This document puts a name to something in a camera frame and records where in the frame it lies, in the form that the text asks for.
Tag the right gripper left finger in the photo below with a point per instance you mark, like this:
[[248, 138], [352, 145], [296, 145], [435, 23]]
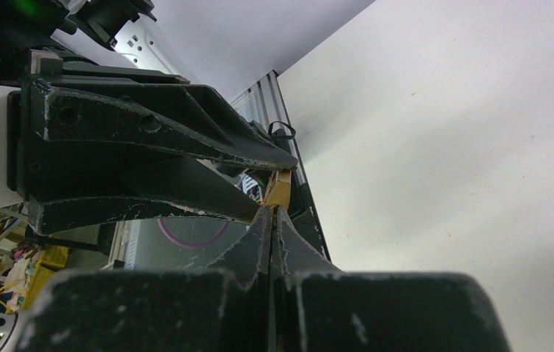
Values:
[[223, 306]]

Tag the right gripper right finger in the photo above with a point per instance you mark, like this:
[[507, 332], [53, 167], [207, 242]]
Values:
[[320, 307]]

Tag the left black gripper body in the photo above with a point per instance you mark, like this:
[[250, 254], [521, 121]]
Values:
[[34, 163]]

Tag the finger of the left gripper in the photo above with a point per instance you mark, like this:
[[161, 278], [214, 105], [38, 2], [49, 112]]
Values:
[[181, 119], [177, 187]]

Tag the small brass padlock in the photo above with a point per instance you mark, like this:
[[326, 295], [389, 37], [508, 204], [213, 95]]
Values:
[[278, 191]]

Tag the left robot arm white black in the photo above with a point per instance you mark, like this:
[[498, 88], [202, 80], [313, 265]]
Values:
[[27, 46]]

